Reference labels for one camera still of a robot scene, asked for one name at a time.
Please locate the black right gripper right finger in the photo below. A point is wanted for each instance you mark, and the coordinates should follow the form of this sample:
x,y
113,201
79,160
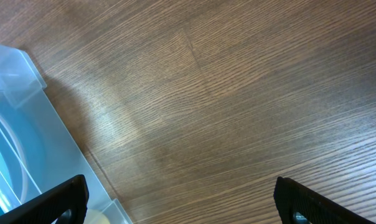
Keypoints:
x,y
296,203

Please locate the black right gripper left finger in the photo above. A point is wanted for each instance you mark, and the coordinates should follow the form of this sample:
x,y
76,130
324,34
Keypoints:
x,y
65,203

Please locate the yellow plastic cup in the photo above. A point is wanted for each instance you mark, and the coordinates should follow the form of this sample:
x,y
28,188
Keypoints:
x,y
95,217

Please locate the dark blue bowl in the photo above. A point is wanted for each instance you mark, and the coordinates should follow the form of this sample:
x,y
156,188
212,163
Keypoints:
x,y
21,159

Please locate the clear plastic storage container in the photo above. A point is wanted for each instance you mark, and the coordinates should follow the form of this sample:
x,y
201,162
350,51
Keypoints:
x,y
22,88

